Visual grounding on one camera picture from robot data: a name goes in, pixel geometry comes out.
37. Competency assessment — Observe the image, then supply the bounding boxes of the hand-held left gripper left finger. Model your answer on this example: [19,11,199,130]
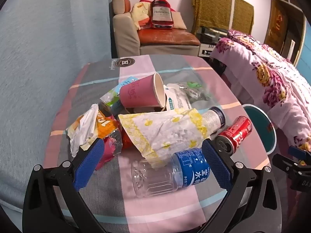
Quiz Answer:
[22,138,105,214]

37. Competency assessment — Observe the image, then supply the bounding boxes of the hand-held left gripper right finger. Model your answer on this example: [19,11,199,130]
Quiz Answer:
[201,139,282,214]

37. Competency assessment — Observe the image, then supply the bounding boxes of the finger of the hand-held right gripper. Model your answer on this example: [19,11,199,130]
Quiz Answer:
[272,153,302,174]
[288,146,311,161]

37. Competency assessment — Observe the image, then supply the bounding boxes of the pink wafer wrapper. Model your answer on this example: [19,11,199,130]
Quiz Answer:
[95,131,123,171]

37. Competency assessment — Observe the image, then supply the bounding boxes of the orange snack packet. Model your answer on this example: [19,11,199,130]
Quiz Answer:
[66,103,120,157]

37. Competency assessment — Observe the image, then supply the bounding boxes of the teal trash bin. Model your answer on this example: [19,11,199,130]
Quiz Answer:
[242,104,278,155]

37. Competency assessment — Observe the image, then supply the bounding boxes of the clear bottle with blue label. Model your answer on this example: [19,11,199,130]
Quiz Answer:
[131,148,212,198]

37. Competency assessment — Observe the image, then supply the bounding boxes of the yellow white paper bag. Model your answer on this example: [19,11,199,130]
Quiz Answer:
[118,109,214,162]

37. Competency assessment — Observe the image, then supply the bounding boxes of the pink paper cup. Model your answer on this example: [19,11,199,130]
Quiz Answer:
[120,73,167,109]

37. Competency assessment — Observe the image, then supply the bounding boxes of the red soda can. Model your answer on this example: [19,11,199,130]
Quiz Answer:
[215,116,253,155]

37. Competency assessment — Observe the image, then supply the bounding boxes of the dark capped can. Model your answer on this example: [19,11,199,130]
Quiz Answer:
[202,106,226,133]

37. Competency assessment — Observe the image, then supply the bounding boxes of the blue green flattened carton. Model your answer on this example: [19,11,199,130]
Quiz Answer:
[100,76,139,116]

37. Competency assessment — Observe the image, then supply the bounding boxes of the white cardboard box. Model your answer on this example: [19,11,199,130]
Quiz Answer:
[163,83,195,111]

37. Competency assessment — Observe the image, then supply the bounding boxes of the pink floral blanket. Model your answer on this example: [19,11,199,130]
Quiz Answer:
[209,29,311,166]

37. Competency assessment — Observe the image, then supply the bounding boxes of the clear plastic bag green print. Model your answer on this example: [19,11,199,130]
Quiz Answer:
[175,80,214,102]

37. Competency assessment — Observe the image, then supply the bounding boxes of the grey blue cloth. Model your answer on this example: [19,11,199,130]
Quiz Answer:
[0,0,117,212]

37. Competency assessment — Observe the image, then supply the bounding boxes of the silver audio device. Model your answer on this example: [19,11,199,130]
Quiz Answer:
[198,41,219,58]

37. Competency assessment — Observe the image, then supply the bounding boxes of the pink grey plaid tablecloth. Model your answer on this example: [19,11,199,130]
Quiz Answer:
[44,54,275,233]

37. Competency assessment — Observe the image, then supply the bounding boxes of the wooden framed board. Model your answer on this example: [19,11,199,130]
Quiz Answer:
[264,0,308,66]

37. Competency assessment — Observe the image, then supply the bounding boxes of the black audio device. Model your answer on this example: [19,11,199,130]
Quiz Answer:
[196,25,229,43]

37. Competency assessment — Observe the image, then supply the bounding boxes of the beige orange armchair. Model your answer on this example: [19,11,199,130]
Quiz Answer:
[112,0,202,58]

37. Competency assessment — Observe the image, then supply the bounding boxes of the beige cushion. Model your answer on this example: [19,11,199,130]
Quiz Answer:
[170,11,188,30]

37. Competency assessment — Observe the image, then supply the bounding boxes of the yellow patterned cloth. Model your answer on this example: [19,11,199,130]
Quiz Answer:
[192,0,254,36]

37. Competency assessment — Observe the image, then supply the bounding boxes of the yellow pillow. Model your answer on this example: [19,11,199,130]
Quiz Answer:
[131,0,152,31]

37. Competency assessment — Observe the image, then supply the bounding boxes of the red bottle-shaped pillow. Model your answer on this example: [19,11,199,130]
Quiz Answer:
[151,0,175,30]

